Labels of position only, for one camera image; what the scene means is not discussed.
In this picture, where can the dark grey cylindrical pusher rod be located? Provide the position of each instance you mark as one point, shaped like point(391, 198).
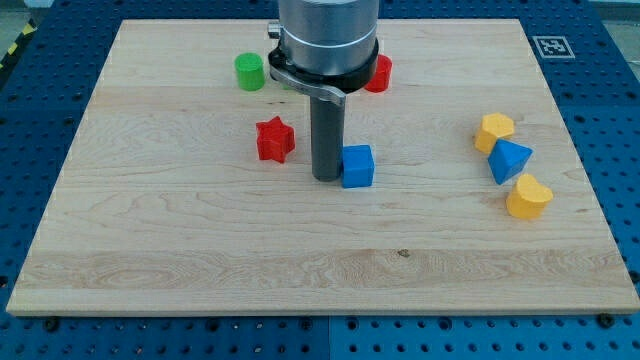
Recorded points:
point(327, 130)

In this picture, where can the black clamp ring with lever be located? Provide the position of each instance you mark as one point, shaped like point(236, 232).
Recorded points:
point(325, 72)

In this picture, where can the red star block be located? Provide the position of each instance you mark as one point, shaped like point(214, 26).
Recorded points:
point(275, 140)

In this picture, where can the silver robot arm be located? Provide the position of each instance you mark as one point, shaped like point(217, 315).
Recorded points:
point(328, 22)

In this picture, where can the red cylinder block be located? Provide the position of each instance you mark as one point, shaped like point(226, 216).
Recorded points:
point(381, 79)

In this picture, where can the blue cube block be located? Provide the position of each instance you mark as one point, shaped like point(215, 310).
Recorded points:
point(358, 166)

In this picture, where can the green cylinder block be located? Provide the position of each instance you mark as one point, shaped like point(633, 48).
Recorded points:
point(249, 71)

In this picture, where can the wooden board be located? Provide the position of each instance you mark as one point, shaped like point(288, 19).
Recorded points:
point(163, 207)

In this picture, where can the yellow pentagon block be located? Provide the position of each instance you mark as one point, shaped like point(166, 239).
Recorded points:
point(493, 127)

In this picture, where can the blue triangle block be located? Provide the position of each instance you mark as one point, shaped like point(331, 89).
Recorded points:
point(507, 159)

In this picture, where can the yellow heart block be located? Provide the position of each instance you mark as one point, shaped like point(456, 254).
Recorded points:
point(528, 198)

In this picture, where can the white fiducial marker tag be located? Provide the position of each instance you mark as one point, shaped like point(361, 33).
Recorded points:
point(553, 47)

